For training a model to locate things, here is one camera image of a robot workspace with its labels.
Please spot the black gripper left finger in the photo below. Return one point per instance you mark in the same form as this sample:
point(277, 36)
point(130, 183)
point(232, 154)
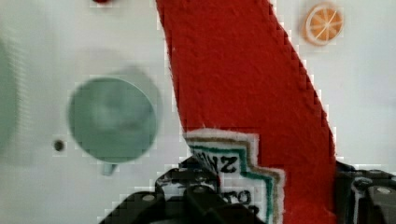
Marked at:
point(188, 194)

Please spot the mint green metal cup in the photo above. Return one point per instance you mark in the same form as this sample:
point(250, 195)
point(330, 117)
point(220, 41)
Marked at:
point(114, 119)

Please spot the red plush ketchup bottle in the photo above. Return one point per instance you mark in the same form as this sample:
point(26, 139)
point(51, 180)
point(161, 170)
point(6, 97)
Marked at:
point(248, 109)

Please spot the small red ball toy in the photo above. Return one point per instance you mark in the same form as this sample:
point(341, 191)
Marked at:
point(102, 1)

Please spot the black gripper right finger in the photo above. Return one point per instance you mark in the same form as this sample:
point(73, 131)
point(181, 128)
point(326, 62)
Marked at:
point(364, 196)

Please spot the orange slice toy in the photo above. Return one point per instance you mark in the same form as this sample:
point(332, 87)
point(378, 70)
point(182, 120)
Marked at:
point(322, 24)

